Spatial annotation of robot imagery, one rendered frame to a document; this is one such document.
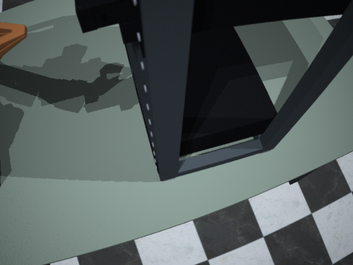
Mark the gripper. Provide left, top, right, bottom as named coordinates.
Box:
left=0, top=22, right=27, bottom=58

